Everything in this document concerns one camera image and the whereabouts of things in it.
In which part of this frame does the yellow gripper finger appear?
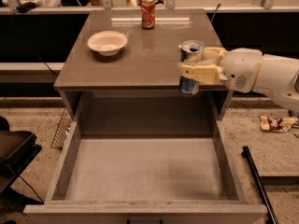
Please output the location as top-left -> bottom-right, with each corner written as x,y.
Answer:
178,63 -> 228,85
202,47 -> 227,65

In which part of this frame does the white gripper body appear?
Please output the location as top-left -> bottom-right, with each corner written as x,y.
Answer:
221,49 -> 263,93

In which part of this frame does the silver blue redbull can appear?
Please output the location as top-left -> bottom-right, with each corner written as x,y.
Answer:
179,40 -> 205,95

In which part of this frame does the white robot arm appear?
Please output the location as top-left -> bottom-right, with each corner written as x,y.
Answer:
178,47 -> 299,112

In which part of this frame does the orange soda can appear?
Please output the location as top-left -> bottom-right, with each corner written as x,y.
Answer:
140,0 -> 155,29

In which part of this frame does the grey cabinet with glossy top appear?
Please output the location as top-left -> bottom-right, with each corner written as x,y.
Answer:
54,9 -> 221,117

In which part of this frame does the open grey top drawer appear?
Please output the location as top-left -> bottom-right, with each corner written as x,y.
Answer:
24,93 -> 267,224

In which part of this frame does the crumpled snack wrapper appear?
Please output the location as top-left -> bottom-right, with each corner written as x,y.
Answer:
260,116 -> 298,133

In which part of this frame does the white paper bowl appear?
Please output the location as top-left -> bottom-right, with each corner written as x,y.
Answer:
87,31 -> 128,56

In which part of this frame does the black metal pole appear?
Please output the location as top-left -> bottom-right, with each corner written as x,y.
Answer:
242,146 -> 278,224

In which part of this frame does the black tray stand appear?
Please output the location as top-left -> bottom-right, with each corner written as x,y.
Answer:
0,117 -> 42,192

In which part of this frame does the black cable on floor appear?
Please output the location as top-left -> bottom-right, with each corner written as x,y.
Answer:
18,175 -> 45,204

